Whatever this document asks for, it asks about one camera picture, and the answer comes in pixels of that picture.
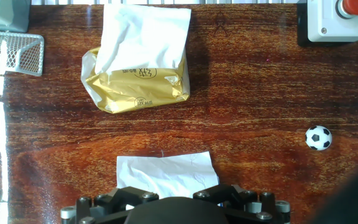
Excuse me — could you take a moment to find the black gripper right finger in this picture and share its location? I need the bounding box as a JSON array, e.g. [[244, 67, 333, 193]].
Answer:
[[193, 183, 291, 224]]

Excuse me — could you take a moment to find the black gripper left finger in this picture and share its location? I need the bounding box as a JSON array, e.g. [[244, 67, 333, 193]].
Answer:
[[60, 186, 160, 224]]

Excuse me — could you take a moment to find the small black white soccer ball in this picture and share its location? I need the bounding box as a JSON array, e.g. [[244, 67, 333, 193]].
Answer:
[[305, 125, 333, 151]]

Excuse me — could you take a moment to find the blue tissue pack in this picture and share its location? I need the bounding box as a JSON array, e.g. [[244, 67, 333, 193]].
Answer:
[[116, 151, 220, 200]]

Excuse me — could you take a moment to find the gold tissue pack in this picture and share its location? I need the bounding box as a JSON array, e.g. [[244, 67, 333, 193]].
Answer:
[[80, 3, 192, 114]]

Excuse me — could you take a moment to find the grey box with red button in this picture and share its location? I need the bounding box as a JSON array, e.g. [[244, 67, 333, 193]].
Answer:
[[296, 0, 358, 48]]

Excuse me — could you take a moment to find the grey box with green button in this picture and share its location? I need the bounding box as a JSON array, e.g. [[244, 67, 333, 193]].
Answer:
[[0, 0, 32, 33]]

